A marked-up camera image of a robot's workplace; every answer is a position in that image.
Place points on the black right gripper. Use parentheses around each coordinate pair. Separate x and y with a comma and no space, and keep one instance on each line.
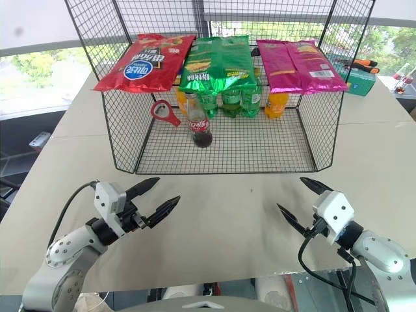
(317,229)

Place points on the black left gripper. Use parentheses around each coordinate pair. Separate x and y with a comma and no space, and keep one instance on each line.
(130,217)

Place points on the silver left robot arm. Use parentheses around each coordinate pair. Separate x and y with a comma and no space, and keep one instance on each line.
(70,247)

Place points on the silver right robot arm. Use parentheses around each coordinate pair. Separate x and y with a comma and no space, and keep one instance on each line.
(380,252)

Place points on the red bottle opener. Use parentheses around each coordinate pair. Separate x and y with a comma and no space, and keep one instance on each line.
(169,115)

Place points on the glass cola bottle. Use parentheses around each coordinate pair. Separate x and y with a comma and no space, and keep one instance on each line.
(199,125)

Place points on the orange soda bottle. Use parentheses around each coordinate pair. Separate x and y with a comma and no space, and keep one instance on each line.
(275,104)
(181,99)

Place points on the green soda bottle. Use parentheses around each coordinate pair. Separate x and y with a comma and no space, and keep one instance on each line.
(208,104)
(252,102)
(231,104)

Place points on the glass bottle with red label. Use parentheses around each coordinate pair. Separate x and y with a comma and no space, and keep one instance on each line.
(403,79)

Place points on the grey robot torso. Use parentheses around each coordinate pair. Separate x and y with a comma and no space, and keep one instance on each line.
(195,304)

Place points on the grey electronic device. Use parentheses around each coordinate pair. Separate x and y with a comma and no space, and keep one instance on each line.
(39,139)

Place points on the green cardboard box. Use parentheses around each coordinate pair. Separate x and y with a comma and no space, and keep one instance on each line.
(359,83)

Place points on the pink chip bag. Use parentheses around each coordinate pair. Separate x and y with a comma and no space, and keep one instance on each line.
(302,66)

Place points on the red chip bag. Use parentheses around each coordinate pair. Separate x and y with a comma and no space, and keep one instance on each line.
(146,63)

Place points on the green chip bag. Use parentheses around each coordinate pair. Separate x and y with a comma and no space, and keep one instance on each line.
(216,65)

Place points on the orange black hand tool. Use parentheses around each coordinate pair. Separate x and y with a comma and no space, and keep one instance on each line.
(365,65)

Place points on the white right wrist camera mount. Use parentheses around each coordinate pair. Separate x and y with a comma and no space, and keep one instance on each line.
(334,208)

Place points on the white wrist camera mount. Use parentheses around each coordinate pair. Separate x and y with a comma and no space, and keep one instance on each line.
(105,198)
(334,208)

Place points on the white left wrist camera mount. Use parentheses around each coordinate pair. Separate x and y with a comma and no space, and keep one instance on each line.
(105,198)

